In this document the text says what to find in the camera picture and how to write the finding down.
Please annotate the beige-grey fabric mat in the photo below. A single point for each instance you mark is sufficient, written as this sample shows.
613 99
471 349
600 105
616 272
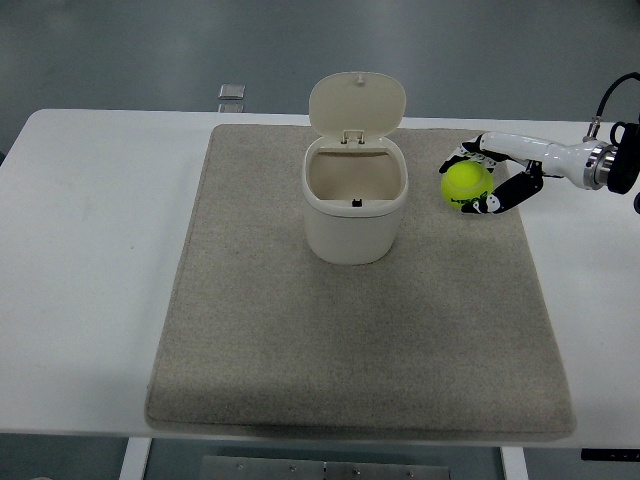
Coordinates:
350 330

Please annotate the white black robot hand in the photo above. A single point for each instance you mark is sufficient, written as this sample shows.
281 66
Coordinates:
545 152

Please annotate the black table control panel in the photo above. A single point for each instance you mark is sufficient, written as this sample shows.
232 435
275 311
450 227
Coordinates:
610 454

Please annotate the cream bin with flip lid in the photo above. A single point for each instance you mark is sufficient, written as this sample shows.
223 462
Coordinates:
352 230

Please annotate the grey metal plate with screws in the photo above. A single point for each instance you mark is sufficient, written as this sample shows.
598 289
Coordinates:
325 470

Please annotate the square metal floor plate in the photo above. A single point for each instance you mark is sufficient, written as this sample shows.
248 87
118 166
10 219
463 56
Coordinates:
230 107
232 91

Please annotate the white table leg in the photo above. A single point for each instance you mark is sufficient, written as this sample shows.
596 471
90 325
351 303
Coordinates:
134 460
512 465

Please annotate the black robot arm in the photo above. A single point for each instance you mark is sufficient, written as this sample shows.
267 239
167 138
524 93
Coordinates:
625 167

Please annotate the yellow-green tennis ball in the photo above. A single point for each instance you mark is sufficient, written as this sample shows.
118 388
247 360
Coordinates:
465 182

